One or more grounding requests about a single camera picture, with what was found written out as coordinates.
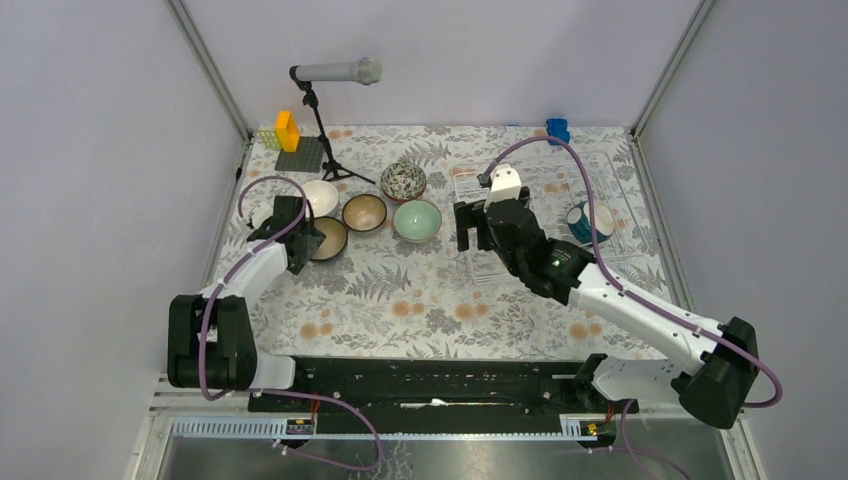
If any dark teal floral bowl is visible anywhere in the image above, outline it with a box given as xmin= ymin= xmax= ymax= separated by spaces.
xmin=311 ymin=217 xmax=348 ymax=262

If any plain white bowl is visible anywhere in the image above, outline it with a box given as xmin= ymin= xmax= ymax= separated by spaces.
xmin=302 ymin=180 xmax=339 ymax=217

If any pale green ceramic bowl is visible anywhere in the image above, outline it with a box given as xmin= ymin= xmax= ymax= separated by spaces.
xmin=393 ymin=200 xmax=442 ymax=243

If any teal white mug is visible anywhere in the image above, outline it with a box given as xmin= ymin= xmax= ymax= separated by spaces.
xmin=566 ymin=201 xmax=616 ymax=245

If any white wire dish rack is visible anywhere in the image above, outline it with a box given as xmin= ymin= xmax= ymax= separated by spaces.
xmin=450 ymin=150 xmax=651 ymax=286

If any black gold striped bowl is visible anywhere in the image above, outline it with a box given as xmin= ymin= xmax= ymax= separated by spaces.
xmin=342 ymin=194 xmax=388 ymax=233

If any pink patterned bowl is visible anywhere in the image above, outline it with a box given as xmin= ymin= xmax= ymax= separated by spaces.
xmin=379 ymin=162 xmax=427 ymax=203

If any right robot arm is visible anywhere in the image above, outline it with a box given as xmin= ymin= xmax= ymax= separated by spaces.
xmin=294 ymin=200 xmax=760 ymax=435

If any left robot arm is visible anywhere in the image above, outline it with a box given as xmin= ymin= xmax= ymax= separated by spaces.
xmin=166 ymin=196 xmax=324 ymax=411

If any black microphone tripod stand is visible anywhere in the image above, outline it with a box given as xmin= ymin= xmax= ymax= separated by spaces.
xmin=289 ymin=69 xmax=376 ymax=185

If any small blue block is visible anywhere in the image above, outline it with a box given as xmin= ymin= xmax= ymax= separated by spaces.
xmin=545 ymin=118 xmax=571 ymax=143

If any pale green toy block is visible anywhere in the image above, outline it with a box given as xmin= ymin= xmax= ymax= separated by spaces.
xmin=257 ymin=128 xmax=282 ymax=150

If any floral patterned table mat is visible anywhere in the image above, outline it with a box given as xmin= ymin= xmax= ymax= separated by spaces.
xmin=248 ymin=126 xmax=670 ymax=360

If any yellow toy block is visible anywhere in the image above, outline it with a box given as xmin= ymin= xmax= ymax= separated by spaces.
xmin=274 ymin=110 xmax=301 ymax=153

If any grey microphone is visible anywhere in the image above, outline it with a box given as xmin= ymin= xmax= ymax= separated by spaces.
xmin=290 ymin=57 xmax=383 ymax=85

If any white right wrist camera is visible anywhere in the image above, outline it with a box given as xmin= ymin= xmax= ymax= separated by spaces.
xmin=484 ymin=164 xmax=522 ymax=211

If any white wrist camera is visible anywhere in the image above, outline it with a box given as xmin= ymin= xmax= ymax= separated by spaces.
xmin=484 ymin=164 xmax=522 ymax=211
xmin=248 ymin=202 xmax=273 ymax=229

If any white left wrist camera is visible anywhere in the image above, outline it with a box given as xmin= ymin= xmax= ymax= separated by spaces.
xmin=248 ymin=202 xmax=273 ymax=229

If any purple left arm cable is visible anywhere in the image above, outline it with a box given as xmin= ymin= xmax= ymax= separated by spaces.
xmin=197 ymin=174 xmax=387 ymax=473

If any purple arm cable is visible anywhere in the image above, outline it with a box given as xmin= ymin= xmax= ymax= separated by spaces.
xmin=478 ymin=135 xmax=784 ymax=480
xmin=197 ymin=174 xmax=387 ymax=473

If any grey building base plate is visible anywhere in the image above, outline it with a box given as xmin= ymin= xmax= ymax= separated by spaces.
xmin=274 ymin=136 xmax=325 ymax=173

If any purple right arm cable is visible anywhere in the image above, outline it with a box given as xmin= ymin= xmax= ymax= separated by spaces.
xmin=478 ymin=135 xmax=784 ymax=480

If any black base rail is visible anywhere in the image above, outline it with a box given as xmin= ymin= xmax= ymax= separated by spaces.
xmin=248 ymin=357 xmax=639 ymax=435

